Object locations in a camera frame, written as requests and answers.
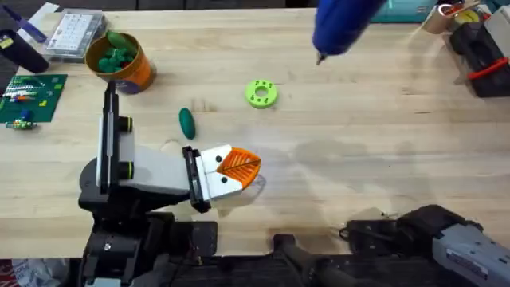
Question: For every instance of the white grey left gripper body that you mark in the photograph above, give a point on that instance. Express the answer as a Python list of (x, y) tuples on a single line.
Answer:
[(159, 171)]

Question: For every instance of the white orange left gripper finger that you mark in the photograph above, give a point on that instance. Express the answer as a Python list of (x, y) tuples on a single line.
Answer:
[(223, 157), (227, 185)]

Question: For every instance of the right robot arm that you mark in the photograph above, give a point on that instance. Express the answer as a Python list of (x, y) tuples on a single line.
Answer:
[(458, 247)]

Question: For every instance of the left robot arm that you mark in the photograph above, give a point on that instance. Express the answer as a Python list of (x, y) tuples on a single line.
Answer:
[(119, 247)]

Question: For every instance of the dark green vegetable toy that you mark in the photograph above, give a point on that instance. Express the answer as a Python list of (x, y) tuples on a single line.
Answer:
[(187, 123)]

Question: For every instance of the black upright left wrist plate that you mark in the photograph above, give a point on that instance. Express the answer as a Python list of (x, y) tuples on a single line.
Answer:
[(108, 139)]

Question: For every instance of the green disc with holes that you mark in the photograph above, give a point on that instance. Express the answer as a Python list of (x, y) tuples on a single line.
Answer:
[(255, 99)]

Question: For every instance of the orange tub with green toys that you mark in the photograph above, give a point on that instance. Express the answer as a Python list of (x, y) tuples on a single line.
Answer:
[(135, 73)]

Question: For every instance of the green board with toy blocks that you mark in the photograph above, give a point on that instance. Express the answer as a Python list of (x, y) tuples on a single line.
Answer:
[(34, 99)]

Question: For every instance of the small loose toy block piece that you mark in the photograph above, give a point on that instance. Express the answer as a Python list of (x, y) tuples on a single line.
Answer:
[(22, 124)]

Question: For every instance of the white plastic bag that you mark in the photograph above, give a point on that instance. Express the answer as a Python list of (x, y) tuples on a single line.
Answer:
[(38, 273)]

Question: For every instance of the clear plastic parts box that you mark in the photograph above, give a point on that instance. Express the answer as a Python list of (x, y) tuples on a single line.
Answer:
[(73, 34)]

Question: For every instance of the black cylinder case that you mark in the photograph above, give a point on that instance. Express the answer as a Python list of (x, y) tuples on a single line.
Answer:
[(22, 53)]

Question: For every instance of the blue and white packet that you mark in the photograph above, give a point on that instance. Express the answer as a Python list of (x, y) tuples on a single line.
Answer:
[(34, 22)]

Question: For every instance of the teal box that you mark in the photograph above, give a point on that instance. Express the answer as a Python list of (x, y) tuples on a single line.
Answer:
[(402, 11)]

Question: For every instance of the brown tape roll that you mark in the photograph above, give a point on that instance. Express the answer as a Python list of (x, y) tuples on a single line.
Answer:
[(438, 20)]

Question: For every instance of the black box with tools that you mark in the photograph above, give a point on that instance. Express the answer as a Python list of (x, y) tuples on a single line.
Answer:
[(484, 52)]

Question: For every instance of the black rail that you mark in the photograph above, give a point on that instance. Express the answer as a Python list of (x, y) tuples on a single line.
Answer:
[(247, 275)]

